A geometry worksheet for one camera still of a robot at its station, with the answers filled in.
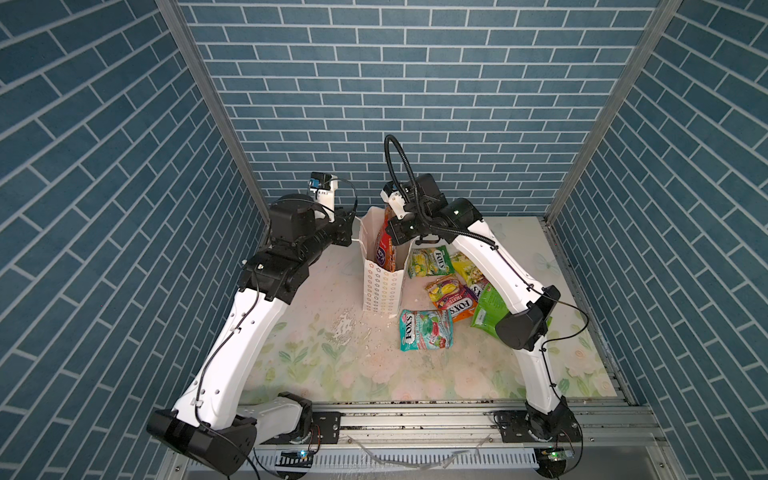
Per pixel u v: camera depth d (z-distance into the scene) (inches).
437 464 27.4
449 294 37.8
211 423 14.3
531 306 19.9
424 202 22.9
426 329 34.3
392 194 26.9
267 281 17.2
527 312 19.7
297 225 17.8
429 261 41.3
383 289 31.6
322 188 21.0
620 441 29.3
